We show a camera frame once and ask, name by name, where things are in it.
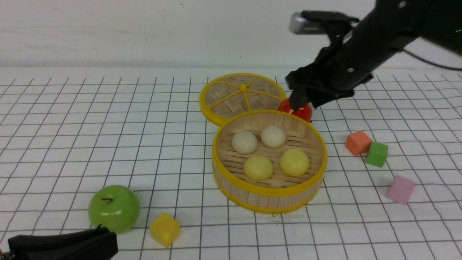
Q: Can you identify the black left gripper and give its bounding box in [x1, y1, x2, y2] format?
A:
[8, 227, 119, 260]

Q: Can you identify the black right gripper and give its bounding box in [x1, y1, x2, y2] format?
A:
[286, 0, 430, 111]

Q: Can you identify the white bun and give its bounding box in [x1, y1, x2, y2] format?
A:
[260, 125, 287, 148]
[231, 130, 258, 155]

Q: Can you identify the yellow bun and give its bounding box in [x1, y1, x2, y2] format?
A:
[243, 155, 274, 181]
[279, 149, 310, 177]

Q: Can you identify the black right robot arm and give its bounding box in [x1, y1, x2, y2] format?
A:
[285, 0, 462, 110]

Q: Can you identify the woven bamboo steamer lid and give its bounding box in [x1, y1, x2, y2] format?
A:
[199, 73, 287, 127]

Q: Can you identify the bamboo steamer tray yellow rim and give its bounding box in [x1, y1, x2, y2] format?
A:
[212, 110, 328, 215]

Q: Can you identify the red tomato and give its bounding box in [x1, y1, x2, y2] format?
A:
[278, 98, 313, 123]

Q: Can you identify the green apple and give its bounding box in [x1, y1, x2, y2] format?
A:
[88, 185, 140, 235]

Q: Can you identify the orange cube block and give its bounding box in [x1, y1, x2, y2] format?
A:
[345, 131, 372, 156]

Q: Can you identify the yellow cube block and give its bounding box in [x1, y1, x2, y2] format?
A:
[149, 212, 180, 248]

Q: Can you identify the green cube block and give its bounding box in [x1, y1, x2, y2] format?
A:
[365, 142, 388, 168]

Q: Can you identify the white grid tablecloth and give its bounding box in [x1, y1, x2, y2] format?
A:
[0, 69, 462, 260]

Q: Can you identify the pink cube block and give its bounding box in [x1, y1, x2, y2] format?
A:
[386, 175, 415, 205]

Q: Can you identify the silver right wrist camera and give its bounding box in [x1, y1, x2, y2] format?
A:
[289, 12, 326, 35]

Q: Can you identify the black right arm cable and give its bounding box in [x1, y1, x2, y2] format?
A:
[402, 49, 462, 71]

